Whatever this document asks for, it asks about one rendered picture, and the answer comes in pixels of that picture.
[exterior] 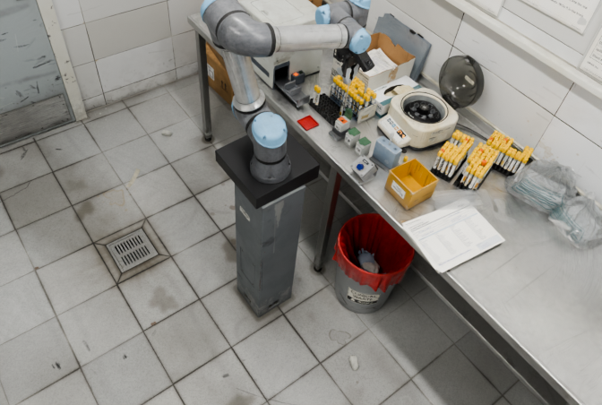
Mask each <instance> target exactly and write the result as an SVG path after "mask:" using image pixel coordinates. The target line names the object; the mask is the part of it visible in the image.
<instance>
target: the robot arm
mask: <svg viewBox="0 0 602 405"><path fill-rule="evenodd" d="M370 4H371V0H344V1H341V2H338V3H333V4H327V5H323V6H320V7H318V8H317V9H316V11H315V21H316V24H315V25H288V26H272V24H270V23H269V22H258V21H256V20H254V19H253V18H252V17H251V16H250V15H249V14H248V13H247V11H246V10H245V9H244V8H243V6H242V5H241V4H240V3H239V2H238V1H237V0H204V2H203V4H202V6H201V17H202V20H203V22H204V23H206V25H207V27H208V29H209V32H210V35H211V39H212V42H213V44H214V46H215V47H217V48H219V49H220V51H221V54H222V57H223V60H224V63H225V66H226V68H227V71H228V77H229V79H230V82H231V85H232V89H233V92H234V94H235V95H234V97H233V100H232V104H231V107H232V111H233V114H234V116H235V117H236V119H237V120H238V121H239V123H240V124H241V126H243V128H244V129H245V131H246V133H247V135H248V136H249V138H250V139H251V141H252V142H253V145H254V155H253V157H252V159H251V162H250V170H251V174H252V176H253V177H254V178H255V179H256V180H257V181H259V182H261V183H265V184H277V183H279V182H281V181H283V180H285V179H286V178H287V177H288V175H289V173H290V170H291V163H290V159H289V157H288V155H287V133H288V132H287V127H286V124H285V121H284V120H283V118H282V117H281V116H279V115H277V114H275V115H274V114H273V113H271V111H270V109H269V108H268V106H267V102H266V98H265V95H264V93H263V91H262V90H260V89H259V88H258V84H257V81H256V78H255V74H254V68H253V64H252V60H251V57H268V56H273V55H274V53H281V52H295V51H308V50H323V49H334V53H333V57H334V58H336V59H337V60H338V61H339V62H340V63H341V62H342V63H343V64H342V67H341V68H340V67H338V68H337V72H338V73H339V75H340V76H341V77H342V78H343V81H344V83H345V84H346V85H347V84H348V83H349V79H350V80H351V81H353V80H354V78H355V77H356V75H357V72H358V71H359V69H360V68H361V69H362V71H363V72H364V73H366V72H368V71H370V70H372V69H373V68H374V66H375V64H374V62H373V60H372V59H371V57H370V56H369V55H368V53H367V52H366V50H367V49H368V48H369V46H370V44H371V36H370V35H369V34H368V32H367V31H366V23H367V18H368V14H369V9H370ZM335 49H336V50H337V51H336V55H335ZM349 75H350V76H349Z"/></svg>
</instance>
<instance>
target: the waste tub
mask: <svg viewBox="0 0 602 405"><path fill-rule="evenodd" d="M389 171H390V172H389V175H388V177H387V181H386V184H385V187H384V188H385V189H386V190H387V191H388V192H389V193H390V194H391V195H392V196H393V197H394V198H395V199H396V200H397V201H398V202H399V203H400V204H401V205H402V206H403V208H404V209H405V210H406V211H407V210H409V209H410V208H412V207H414V206H416V205H418V204H420V203H421V202H423V201H425V200H427V199H429V198H430V197H432V195H433V192H434V190H435V187H436V185H437V183H438V181H439V179H438V178H437V177H436V176H435V175H434V174H432V173H431V172H430V171H429V170H428V169H427V168H426V167H425V166H424V165H423V164H422V163H421V162H420V161H419V160H418V159H416V158H414V159H411V160H409V161H407V162H405V163H403V164H401V165H398V166H397V167H395V168H392V169H390V170H389Z"/></svg>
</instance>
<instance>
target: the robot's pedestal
mask: <svg viewBox="0 0 602 405"><path fill-rule="evenodd" d="M305 188H306V186H305V185H302V186H300V187H298V188H297V189H295V190H293V191H291V192H289V193H287V194H284V195H282V196H281V197H280V198H278V199H276V200H274V201H272V202H269V203H267V204H265V205H263V206H262V207H260V208H258V209H255V208H254V206H253V205H252V204H251V203H250V202H249V200H248V199H247V198H246V197H245V195H244V194H243V193H242V192H241V191H240V189H239V188H238V187H237V186H236V184H235V211H236V279H237V289H238V290H239V292H240V293H241V294H242V296H243V297H244V299H245V300H246V302H247V303H248V305H249V306H250V307H251V308H252V309H253V311H254V312H255V314H256V315H257V316H258V318H259V317H261V316H262V315H265V314H266V313H268V312H269V311H271V310H272V309H273V308H275V307H276V306H279V305H280V304H282V303H283V302H285V301H287V300H288V299H290V298H291V293H292V286H293V279H294V272H295V266H296V258H297V246H298V239H299V232H300V226H301V219H302V212H303V205H304V199H305Z"/></svg>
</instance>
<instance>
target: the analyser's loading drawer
mask: <svg viewBox="0 0 602 405"><path fill-rule="evenodd" d="M274 83H275V84H276V85H277V86H278V87H280V88H281V89H282V90H283V91H284V92H285V93H286V94H287V95H288V96H289V97H290V98H291V99H292V100H293V101H294V102H295V103H296V104H297V107H300V106H302V105H304V104H306V103H308V102H309V100H310V94H309V95H305V94H304V93H303V92H302V86H301V87H297V86H296V80H294V81H293V82H292V81H291V80H290V79H288V78H287V77H286V76H285V75H284V74H283V73H282V74H279V75H277V76H275V81H274Z"/></svg>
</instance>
